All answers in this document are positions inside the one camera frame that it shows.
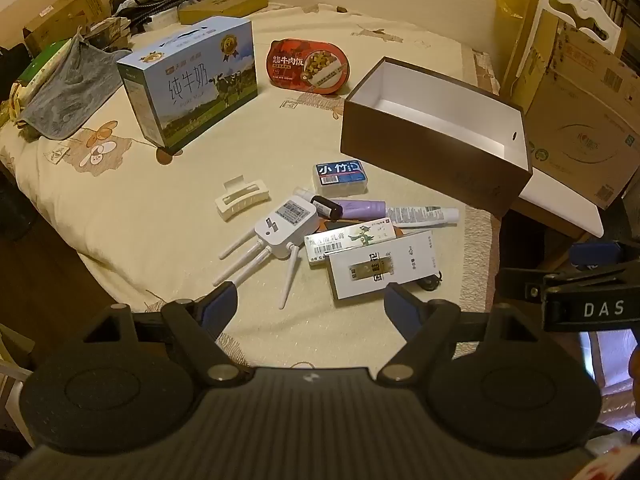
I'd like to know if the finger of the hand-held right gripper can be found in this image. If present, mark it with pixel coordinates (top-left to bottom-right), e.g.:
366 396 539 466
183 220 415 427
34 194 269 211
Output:
500 259 640 305
571 240 640 267

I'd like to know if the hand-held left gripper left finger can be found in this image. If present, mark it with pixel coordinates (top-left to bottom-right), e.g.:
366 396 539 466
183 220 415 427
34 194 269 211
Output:
82 281 241 386

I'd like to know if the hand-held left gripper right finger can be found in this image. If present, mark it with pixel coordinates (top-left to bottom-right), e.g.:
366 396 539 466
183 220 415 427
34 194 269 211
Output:
376 282 543 386

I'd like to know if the white and gold box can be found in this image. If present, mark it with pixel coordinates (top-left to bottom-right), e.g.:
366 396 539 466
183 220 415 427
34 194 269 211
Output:
326 230 441 302

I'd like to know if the green white ointment box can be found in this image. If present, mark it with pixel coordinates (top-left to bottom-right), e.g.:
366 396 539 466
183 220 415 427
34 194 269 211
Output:
304 219 397 267

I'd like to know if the white labelled tube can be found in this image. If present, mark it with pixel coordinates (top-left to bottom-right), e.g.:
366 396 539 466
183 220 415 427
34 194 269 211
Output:
385 204 460 226

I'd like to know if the white router with antennas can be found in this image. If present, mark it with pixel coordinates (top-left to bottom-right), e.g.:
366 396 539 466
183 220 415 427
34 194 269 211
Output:
212 197 319 311

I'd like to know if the white hair claw clip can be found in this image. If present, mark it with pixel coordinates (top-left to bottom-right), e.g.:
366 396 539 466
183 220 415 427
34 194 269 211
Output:
215 176 268 222

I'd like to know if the purple tube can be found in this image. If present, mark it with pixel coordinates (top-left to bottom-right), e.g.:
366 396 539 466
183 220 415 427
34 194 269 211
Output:
332 199 388 222

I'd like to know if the brown spray bottle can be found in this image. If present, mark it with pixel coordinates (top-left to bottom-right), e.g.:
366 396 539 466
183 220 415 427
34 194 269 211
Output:
294 186 343 221

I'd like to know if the clear floss box blue label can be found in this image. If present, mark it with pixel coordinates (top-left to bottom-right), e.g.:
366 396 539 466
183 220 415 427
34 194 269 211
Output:
312 160 371 196

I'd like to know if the large brown cardboard box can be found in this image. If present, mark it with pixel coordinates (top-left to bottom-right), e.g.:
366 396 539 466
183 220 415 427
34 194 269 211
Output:
520 25 640 211

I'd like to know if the tall cardboard sheet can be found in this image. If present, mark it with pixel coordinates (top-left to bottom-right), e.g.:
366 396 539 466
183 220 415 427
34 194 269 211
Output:
502 0 561 106

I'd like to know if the blue milk carton box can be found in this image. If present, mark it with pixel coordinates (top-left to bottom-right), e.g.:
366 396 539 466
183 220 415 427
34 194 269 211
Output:
116 16 259 156

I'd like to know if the red instant rice bowl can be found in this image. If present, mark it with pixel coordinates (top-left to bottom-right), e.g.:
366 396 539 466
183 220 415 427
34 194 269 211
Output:
265 38 351 96

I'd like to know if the white wooden chair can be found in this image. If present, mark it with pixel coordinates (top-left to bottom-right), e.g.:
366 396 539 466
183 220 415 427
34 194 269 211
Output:
520 0 626 81

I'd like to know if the dark metal rack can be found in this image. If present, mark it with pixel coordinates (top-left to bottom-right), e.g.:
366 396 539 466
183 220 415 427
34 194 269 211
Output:
597 0 640 61

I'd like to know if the grey cloth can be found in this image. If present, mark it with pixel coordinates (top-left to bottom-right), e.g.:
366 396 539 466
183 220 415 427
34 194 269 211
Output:
22 30 132 141

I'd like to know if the olive flat box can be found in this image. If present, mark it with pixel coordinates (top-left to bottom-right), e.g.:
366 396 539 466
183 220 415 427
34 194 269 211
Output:
178 0 269 25

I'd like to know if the green and white box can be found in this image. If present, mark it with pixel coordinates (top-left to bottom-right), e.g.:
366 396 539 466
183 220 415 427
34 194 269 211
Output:
12 37 76 101

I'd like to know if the plain cardboard box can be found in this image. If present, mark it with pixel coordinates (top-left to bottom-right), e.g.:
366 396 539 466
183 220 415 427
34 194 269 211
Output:
22 0 106 56

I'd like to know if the black bag with straps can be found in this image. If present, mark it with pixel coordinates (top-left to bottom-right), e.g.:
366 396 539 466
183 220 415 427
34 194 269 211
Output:
109 0 206 31

